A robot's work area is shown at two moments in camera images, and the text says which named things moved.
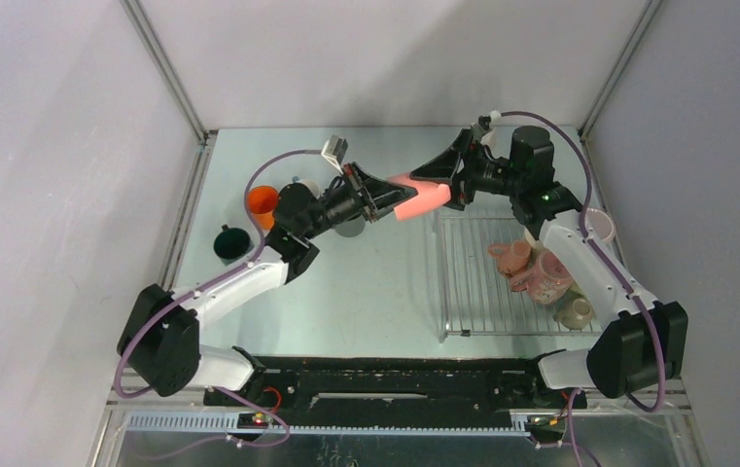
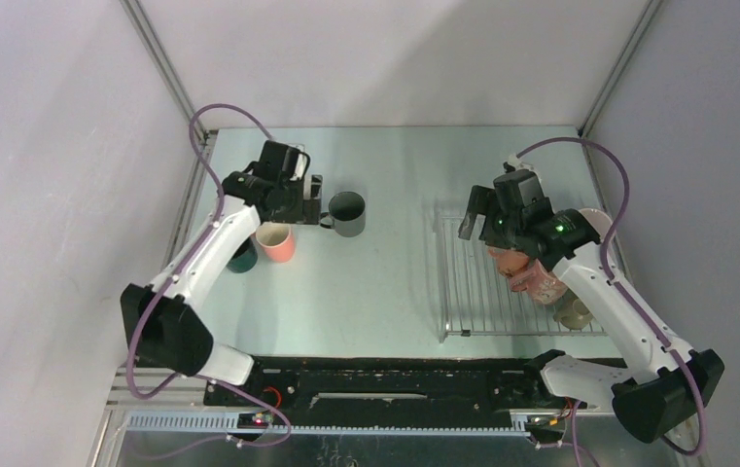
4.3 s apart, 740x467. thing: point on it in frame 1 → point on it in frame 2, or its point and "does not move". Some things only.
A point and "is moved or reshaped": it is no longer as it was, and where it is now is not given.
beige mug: (575, 311) does not move
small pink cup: (510, 257) does not move
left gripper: (374, 193) → (305, 212)
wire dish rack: (475, 299) does not move
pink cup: (428, 197) is moved or reshaped
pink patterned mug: (547, 282) does not move
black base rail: (402, 385) does not move
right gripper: (442, 169) → (482, 201)
